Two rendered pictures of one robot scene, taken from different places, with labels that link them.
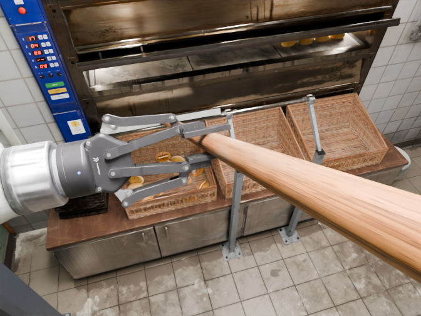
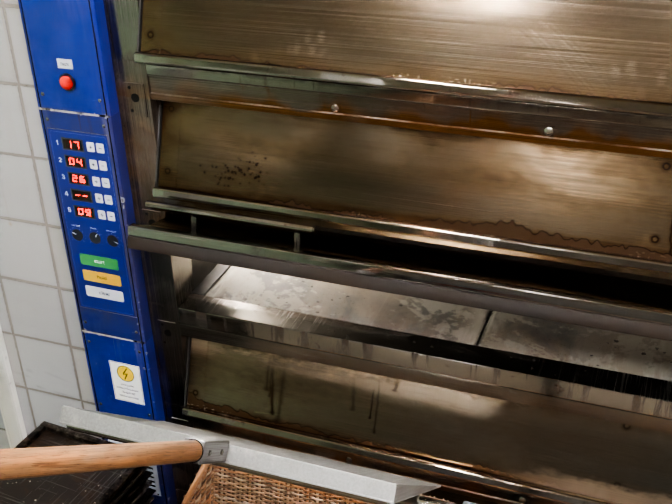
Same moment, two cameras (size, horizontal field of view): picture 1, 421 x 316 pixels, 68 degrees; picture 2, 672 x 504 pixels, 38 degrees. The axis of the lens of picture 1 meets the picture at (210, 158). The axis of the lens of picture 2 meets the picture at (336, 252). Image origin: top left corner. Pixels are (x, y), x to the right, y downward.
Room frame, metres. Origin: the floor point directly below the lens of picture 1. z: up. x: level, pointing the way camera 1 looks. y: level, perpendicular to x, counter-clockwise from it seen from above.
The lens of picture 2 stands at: (0.31, -0.60, 2.26)
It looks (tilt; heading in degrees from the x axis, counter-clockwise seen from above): 30 degrees down; 37
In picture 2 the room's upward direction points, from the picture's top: 2 degrees counter-clockwise
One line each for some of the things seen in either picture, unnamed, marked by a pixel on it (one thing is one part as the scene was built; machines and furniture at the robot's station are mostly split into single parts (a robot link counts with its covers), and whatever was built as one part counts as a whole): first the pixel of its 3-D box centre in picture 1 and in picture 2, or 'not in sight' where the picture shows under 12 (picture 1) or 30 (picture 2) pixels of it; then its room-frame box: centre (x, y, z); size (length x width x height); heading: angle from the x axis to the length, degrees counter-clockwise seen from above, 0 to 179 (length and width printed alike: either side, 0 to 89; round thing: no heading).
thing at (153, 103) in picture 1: (239, 89); (620, 461); (1.70, -0.19, 1.02); 1.79 x 0.11 x 0.19; 106
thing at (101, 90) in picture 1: (240, 68); (631, 392); (1.72, -0.18, 1.16); 1.80 x 0.06 x 0.04; 106
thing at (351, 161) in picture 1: (332, 133); not in sight; (1.61, -0.86, 0.72); 0.56 x 0.49 x 0.28; 104
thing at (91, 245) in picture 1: (232, 194); not in sight; (1.39, -0.16, 0.29); 2.42 x 0.56 x 0.58; 106
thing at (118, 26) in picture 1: (246, 7); (659, 210); (1.70, -0.19, 1.54); 1.79 x 0.11 x 0.19; 106
